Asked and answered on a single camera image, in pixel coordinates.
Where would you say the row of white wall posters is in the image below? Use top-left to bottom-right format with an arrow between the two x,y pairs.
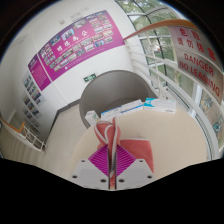
21,71 -> 46,134

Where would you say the grey round-back chair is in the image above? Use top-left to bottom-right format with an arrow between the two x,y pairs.
78,69 -> 158,129

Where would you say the green exit sign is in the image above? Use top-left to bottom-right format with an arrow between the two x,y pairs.
83,73 -> 98,83

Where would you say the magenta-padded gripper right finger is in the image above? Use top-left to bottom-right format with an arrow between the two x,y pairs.
114,143 -> 156,191

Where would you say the red-lettered warning sign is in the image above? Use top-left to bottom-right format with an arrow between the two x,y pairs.
167,26 -> 224,105

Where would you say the flat white blue box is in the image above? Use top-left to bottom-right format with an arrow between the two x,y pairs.
119,99 -> 145,116
100,106 -> 123,123

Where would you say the flat white teal box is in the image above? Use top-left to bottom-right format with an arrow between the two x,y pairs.
143,97 -> 177,114

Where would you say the pink towel with grey trim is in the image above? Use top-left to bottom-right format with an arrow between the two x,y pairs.
93,117 -> 155,189

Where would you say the small white carton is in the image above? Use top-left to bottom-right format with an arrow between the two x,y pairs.
84,110 -> 101,126

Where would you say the large magenta wall poster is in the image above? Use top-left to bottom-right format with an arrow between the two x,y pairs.
37,9 -> 126,82

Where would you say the narrow magenta wall poster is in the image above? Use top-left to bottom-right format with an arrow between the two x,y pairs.
27,54 -> 52,92

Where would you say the white stair railing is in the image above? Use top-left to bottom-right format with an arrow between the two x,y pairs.
0,114 -> 48,153

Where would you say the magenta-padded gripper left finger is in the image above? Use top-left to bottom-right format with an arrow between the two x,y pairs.
70,143 -> 111,191

